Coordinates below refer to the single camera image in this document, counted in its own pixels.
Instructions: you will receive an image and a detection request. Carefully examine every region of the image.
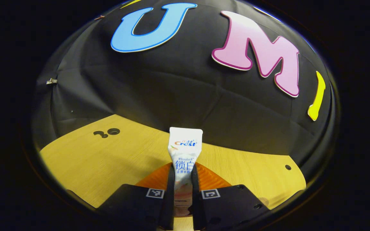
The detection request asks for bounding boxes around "black backdrop cloth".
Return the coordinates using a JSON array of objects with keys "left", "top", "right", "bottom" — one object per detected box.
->
[{"left": 32, "top": 0, "right": 338, "bottom": 174}]

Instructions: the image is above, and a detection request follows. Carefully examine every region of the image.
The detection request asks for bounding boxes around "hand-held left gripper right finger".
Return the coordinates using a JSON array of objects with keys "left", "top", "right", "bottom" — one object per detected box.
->
[{"left": 191, "top": 162, "right": 269, "bottom": 231}]

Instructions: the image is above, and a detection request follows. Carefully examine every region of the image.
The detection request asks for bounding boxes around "wooden desktop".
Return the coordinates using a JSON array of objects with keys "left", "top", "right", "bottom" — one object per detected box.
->
[{"left": 40, "top": 114, "right": 307, "bottom": 231}]

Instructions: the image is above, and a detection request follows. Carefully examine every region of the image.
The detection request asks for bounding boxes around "white toothpaste tube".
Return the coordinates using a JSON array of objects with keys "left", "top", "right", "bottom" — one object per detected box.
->
[{"left": 167, "top": 127, "right": 203, "bottom": 217}]

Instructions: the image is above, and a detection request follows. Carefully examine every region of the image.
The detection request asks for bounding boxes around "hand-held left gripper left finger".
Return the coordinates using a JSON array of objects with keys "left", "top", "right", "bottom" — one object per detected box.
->
[{"left": 97, "top": 162, "right": 176, "bottom": 231}]

